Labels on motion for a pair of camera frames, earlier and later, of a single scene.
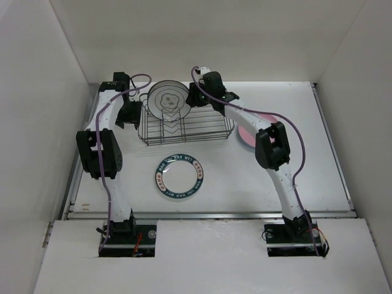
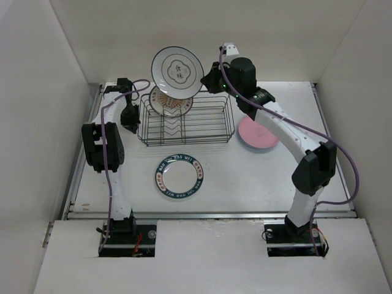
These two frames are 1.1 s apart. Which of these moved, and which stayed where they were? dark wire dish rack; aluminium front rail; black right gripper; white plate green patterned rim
Moved: black right gripper
Stayed: aluminium front rail; white plate green patterned rim; dark wire dish rack
